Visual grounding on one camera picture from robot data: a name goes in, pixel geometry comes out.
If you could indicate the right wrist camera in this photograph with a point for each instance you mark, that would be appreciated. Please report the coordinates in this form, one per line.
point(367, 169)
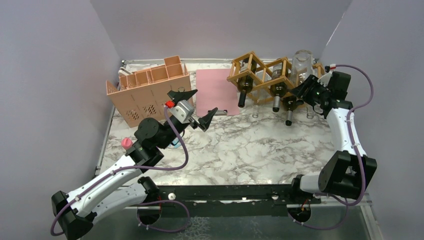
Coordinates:
point(325, 79)

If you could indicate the white item behind basket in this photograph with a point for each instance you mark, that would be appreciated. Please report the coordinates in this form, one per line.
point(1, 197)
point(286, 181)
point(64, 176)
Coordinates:
point(124, 72)

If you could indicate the peach plastic organizer basket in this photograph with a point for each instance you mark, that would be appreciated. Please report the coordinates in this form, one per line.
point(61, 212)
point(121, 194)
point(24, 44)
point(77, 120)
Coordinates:
point(144, 93)

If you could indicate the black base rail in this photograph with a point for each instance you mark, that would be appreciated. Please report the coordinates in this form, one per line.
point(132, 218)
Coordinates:
point(225, 201)

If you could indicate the wooden wine rack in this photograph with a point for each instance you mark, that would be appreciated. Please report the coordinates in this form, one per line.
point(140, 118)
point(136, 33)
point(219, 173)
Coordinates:
point(249, 65)

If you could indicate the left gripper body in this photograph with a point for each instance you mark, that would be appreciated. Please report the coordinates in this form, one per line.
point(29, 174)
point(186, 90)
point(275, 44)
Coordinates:
point(192, 122)

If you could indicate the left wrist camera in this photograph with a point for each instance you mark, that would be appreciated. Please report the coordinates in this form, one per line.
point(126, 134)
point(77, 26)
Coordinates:
point(182, 111)

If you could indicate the dark bottle silver neck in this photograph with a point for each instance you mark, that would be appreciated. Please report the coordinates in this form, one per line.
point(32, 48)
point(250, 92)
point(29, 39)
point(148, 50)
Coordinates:
point(290, 104)
point(277, 90)

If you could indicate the pink capped small bottle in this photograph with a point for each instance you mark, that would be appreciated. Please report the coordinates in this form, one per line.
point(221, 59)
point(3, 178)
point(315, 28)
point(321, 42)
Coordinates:
point(126, 143)

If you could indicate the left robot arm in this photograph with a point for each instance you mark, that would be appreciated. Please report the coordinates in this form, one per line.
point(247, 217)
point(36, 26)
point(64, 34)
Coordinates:
point(124, 184)

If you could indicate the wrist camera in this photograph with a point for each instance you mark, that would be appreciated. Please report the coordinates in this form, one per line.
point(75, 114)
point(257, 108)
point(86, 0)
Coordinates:
point(182, 111)
point(325, 79)

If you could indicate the large clear glass jar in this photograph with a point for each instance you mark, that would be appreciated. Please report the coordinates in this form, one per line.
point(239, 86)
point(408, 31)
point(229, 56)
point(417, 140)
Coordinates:
point(301, 67)

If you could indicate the dark bottle black cap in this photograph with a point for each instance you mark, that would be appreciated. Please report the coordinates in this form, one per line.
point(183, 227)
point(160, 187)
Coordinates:
point(244, 86)

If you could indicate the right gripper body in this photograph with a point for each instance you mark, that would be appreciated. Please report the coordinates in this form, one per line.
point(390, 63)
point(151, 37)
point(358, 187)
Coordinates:
point(316, 91)

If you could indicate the pink clipboard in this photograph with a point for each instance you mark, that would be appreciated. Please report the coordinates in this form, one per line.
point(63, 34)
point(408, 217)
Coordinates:
point(214, 91)

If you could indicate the light blue toy package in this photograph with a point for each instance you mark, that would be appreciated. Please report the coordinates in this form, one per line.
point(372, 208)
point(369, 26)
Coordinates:
point(175, 144)

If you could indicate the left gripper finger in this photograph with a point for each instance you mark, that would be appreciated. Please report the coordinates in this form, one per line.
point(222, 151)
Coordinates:
point(205, 121)
point(177, 96)

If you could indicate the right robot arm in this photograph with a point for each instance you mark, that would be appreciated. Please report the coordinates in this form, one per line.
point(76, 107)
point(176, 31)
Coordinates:
point(350, 170)

